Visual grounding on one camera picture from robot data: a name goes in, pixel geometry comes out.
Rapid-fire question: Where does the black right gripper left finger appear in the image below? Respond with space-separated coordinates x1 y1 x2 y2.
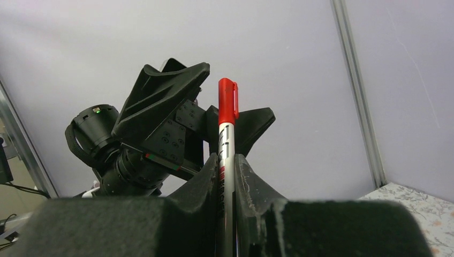
12 154 218 256

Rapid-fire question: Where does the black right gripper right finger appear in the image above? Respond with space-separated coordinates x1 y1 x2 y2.
235 154 432 256

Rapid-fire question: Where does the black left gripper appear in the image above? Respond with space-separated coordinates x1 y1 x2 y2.
112 58 210 174

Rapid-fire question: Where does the red marker cap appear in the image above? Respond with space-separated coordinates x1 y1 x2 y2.
218 78 239 125

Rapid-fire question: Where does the white red whiteboard marker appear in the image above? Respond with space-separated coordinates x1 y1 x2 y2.
214 120 236 257

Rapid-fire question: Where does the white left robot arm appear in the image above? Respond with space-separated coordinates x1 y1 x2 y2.
65 58 210 198

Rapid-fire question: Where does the floral table cloth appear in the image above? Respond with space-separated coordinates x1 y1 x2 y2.
360 183 453 256

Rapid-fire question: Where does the right aluminium frame post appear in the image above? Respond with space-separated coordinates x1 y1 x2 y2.
331 1 387 189

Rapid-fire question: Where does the aluminium frame post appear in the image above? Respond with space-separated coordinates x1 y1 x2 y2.
331 1 387 189
1 83 59 198

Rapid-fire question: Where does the left aluminium frame post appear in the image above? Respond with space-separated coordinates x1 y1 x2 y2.
1 83 59 198

